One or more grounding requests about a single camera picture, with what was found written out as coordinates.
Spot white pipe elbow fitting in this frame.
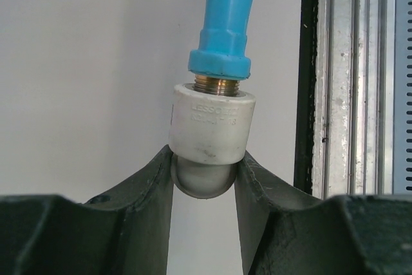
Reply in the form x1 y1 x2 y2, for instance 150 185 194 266
169 84 256 199

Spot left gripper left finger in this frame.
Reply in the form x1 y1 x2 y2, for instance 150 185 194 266
1 147 173 274

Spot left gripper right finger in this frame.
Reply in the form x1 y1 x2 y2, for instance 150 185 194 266
234 154 411 274

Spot blue slotted cable duct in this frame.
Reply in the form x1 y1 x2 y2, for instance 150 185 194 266
393 0 411 194

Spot blue water faucet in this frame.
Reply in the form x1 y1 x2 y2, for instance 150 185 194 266
188 0 253 97

